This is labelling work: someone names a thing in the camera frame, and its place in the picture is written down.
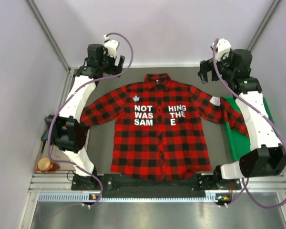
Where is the slotted grey cable duct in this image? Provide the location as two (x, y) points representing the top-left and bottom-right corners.
(38, 192), (232, 204)

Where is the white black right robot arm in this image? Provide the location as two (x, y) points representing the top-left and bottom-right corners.
(198, 47), (286, 179)

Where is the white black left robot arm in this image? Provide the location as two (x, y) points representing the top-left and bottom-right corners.
(44, 39), (125, 188)

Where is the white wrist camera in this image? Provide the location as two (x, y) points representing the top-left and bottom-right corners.
(211, 38), (231, 61)
(104, 35), (119, 58)

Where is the blue star-shaped dish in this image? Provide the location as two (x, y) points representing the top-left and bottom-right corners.
(41, 115), (53, 142)

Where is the orange brown cup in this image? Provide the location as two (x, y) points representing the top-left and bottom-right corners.
(35, 157), (60, 172)

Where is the green plastic bin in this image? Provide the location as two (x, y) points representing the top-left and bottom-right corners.
(224, 96), (274, 161)

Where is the red black plaid shirt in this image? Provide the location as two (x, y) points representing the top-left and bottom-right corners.
(80, 73), (248, 182)

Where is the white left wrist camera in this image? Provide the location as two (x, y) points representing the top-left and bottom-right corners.
(104, 35), (119, 58)

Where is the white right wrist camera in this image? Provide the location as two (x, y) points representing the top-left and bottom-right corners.
(211, 38), (231, 61)

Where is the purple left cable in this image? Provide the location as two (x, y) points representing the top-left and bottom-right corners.
(46, 32), (134, 206)

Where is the small gold brooch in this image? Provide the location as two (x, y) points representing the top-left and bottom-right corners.
(133, 95), (140, 102)

